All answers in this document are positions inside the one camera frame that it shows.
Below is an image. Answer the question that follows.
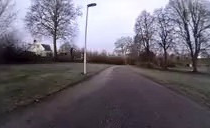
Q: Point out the white house with dark roof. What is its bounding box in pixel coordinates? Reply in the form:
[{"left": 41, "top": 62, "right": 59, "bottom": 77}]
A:
[{"left": 25, "top": 39, "right": 53, "bottom": 58}]

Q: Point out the small distant bare tree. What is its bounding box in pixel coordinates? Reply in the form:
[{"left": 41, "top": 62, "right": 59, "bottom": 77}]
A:
[{"left": 113, "top": 35, "right": 134, "bottom": 57}]

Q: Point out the frosty grass verge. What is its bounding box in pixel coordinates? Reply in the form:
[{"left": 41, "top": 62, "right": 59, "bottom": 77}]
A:
[{"left": 127, "top": 64, "right": 210, "bottom": 113}]

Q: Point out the dark grey asphalt path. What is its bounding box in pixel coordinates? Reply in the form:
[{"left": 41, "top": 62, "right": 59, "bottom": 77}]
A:
[{"left": 0, "top": 64, "right": 210, "bottom": 128}]

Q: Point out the large bare tree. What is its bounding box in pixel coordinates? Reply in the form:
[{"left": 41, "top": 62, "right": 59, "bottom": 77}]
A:
[{"left": 24, "top": 0, "right": 83, "bottom": 62}]

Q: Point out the frosty grass field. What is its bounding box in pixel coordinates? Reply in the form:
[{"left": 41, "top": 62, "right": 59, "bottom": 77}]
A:
[{"left": 0, "top": 62, "right": 114, "bottom": 116}]

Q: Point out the brown hedge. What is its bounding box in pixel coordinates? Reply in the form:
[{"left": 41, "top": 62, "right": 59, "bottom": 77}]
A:
[{"left": 87, "top": 54, "right": 127, "bottom": 65}]

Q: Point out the pale street lamp pole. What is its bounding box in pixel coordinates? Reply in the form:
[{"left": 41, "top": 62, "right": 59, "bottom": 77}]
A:
[{"left": 82, "top": 2, "right": 98, "bottom": 76}]

